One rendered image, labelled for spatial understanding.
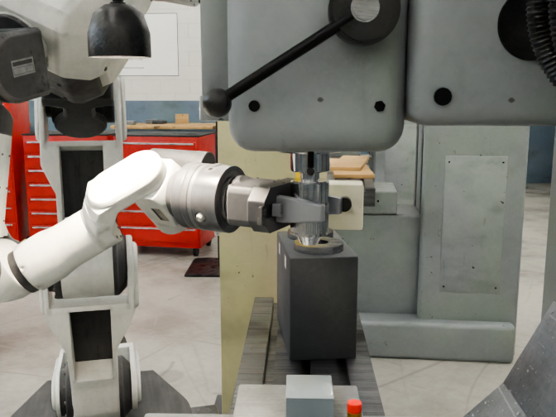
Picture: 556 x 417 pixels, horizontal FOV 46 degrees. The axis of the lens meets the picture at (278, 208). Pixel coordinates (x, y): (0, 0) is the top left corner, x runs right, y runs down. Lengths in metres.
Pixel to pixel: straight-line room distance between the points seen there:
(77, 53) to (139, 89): 9.03
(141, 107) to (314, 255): 8.99
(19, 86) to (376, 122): 0.51
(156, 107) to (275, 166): 7.55
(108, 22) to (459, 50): 0.38
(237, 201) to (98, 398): 0.88
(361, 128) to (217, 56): 0.20
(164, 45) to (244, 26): 9.32
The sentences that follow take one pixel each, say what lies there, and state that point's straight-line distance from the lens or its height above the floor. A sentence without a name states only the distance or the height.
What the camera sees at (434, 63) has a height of 1.40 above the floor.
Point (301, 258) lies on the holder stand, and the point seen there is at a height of 1.09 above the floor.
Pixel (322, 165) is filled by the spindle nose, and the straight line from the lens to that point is 0.78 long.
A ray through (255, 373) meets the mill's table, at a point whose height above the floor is 0.91.
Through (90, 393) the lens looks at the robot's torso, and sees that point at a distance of 1.59.
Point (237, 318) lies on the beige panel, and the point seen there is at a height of 0.47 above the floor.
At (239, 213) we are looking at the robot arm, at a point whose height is 1.23.
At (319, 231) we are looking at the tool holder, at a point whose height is 1.21.
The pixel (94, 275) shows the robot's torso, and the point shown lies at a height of 1.01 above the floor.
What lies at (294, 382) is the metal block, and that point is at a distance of 0.77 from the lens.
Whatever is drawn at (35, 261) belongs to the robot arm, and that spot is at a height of 1.15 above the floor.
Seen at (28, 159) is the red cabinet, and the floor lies 0.80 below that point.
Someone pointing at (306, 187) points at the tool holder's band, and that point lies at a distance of 0.78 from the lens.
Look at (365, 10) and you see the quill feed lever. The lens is 0.67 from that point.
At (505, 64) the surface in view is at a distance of 0.70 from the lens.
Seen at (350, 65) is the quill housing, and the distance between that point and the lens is 0.70.
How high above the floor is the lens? 1.38
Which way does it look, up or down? 10 degrees down
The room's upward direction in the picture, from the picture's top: straight up
